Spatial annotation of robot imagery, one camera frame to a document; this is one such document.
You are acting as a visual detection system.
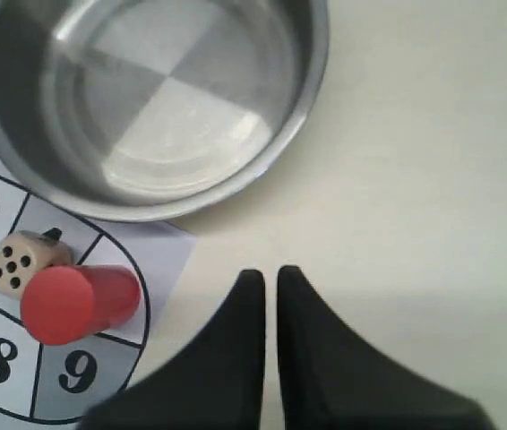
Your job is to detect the stainless steel bowl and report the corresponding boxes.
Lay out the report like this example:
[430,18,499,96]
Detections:
[0,1,331,222]

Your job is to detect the red cylinder game piece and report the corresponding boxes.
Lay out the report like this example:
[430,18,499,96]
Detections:
[20,265,142,346]

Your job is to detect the paper number game board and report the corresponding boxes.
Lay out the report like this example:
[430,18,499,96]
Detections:
[0,161,195,429]

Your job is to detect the wooden die black pips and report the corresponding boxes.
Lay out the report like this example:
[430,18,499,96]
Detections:
[0,228,73,300]

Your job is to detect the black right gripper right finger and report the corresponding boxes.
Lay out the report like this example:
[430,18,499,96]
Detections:
[277,265,494,429]

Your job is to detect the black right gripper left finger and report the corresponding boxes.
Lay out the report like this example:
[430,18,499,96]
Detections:
[81,270,266,429]

